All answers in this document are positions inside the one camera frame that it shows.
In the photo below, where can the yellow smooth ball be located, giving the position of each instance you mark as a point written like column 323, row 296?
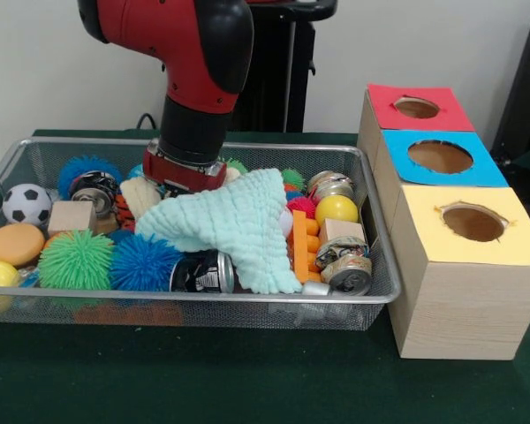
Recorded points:
column 335, row 209

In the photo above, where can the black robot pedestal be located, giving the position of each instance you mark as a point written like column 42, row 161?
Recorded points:
column 282, row 66

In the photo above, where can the wooden box with three holes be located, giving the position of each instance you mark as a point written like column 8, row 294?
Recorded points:
column 459, row 318

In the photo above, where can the plain wooden cube block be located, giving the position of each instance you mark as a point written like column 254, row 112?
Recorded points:
column 70, row 216

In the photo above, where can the blue spiky rubber ball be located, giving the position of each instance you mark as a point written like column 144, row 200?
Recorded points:
column 141, row 265

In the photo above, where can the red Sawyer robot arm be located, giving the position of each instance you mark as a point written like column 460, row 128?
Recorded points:
column 190, row 53

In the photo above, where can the green spiky rubber ball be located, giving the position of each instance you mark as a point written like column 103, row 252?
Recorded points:
column 77, row 260

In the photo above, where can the dark blue spiky ball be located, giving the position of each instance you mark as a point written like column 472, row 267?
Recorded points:
column 70, row 170

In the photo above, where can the cream waffle cloth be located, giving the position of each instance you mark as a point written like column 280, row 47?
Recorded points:
column 143, row 196

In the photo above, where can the light blue waffle cloth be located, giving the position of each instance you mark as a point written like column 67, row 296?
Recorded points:
column 229, row 221

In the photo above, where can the black printed drink can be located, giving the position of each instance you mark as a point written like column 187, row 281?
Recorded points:
column 203, row 274

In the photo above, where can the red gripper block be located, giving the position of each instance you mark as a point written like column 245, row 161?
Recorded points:
column 181, row 176

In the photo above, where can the small soccer ball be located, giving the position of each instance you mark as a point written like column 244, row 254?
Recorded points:
column 26, row 204

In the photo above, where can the crushed printed drink can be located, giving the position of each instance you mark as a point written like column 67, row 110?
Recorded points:
column 344, row 269

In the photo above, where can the orange foam ball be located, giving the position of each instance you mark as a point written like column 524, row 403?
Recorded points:
column 13, row 244

